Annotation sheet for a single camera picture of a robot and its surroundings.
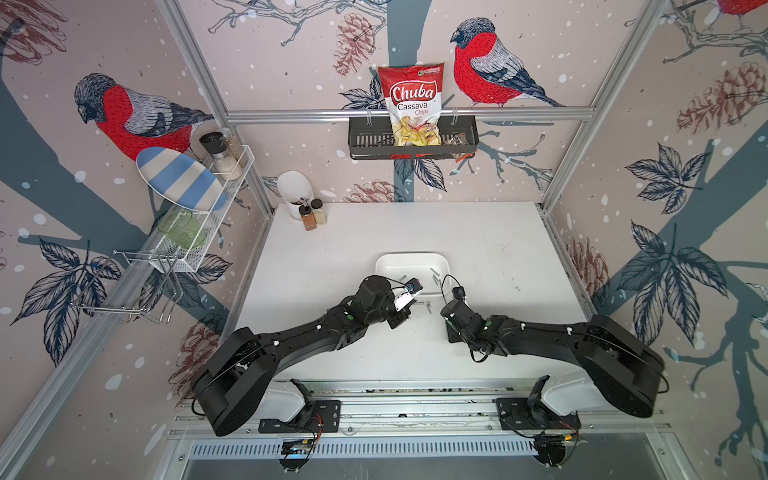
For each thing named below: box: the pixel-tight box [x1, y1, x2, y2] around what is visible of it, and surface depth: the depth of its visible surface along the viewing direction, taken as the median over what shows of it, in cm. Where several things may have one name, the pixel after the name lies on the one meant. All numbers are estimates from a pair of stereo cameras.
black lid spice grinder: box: [199, 131, 243, 181], surface depth 83 cm
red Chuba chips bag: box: [378, 63, 445, 147], surface depth 83 cm
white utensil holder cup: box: [277, 170, 312, 221], surface depth 114 cm
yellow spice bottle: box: [311, 198, 327, 225], surface depth 113 cm
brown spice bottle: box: [299, 204, 317, 232], surface depth 113 cm
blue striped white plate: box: [135, 146, 227, 212], surface depth 74 cm
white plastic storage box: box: [375, 252, 451, 296], surface depth 100 cm
